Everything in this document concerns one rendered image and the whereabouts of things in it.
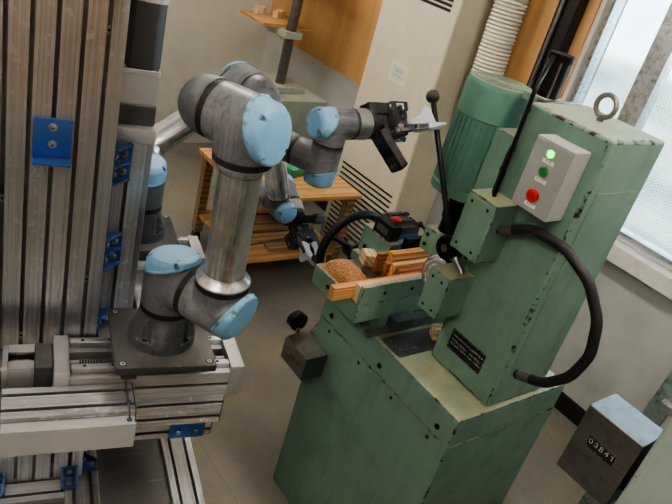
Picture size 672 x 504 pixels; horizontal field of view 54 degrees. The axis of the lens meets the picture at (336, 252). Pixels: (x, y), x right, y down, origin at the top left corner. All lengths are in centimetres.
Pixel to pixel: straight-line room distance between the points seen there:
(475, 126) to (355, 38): 252
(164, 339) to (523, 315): 82
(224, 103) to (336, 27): 312
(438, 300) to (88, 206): 84
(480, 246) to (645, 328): 158
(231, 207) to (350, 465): 102
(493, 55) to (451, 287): 175
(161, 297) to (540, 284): 84
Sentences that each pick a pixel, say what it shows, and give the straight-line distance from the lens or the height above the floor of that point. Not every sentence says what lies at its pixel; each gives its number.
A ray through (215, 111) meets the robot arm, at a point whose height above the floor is 142.
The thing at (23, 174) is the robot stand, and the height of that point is 115.
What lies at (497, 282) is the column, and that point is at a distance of 165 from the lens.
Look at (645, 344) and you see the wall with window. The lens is 307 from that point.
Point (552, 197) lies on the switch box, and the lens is 146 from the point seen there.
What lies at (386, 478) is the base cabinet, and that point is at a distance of 194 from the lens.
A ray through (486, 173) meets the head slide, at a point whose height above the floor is 131.
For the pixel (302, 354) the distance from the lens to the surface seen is 199.
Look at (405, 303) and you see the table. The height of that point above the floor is 88.
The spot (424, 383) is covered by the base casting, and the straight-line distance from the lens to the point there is 174.
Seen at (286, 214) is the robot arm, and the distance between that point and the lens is 218.
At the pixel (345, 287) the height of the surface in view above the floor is 94.
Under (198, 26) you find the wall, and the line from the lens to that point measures 472.
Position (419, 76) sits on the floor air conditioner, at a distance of 333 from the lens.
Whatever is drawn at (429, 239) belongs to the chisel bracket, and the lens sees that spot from 189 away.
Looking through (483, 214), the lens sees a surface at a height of 127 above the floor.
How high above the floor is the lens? 181
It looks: 27 degrees down
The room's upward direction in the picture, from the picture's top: 16 degrees clockwise
